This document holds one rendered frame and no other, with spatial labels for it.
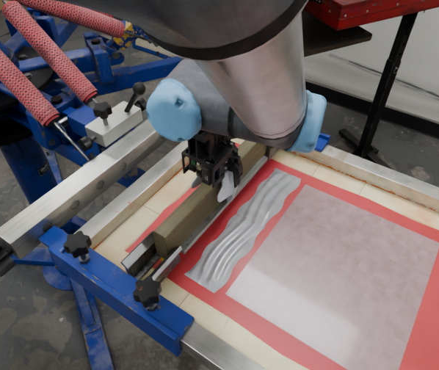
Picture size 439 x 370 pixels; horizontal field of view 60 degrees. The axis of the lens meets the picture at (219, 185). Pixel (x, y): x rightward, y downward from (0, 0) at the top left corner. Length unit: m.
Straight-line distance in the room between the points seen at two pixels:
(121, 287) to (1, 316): 1.34
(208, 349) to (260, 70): 0.49
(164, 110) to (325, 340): 0.46
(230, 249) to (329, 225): 0.22
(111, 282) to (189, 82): 0.38
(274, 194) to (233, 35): 0.72
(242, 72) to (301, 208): 0.65
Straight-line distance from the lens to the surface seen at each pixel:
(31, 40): 1.12
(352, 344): 0.72
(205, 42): 0.17
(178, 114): 0.48
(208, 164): 0.66
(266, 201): 0.85
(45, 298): 1.96
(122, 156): 0.86
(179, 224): 0.69
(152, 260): 0.74
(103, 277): 0.72
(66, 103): 1.08
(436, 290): 0.83
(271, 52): 0.22
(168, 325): 0.65
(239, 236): 0.79
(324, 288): 0.75
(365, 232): 0.86
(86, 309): 1.74
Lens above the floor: 1.59
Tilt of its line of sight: 46 degrees down
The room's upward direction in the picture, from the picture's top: straight up
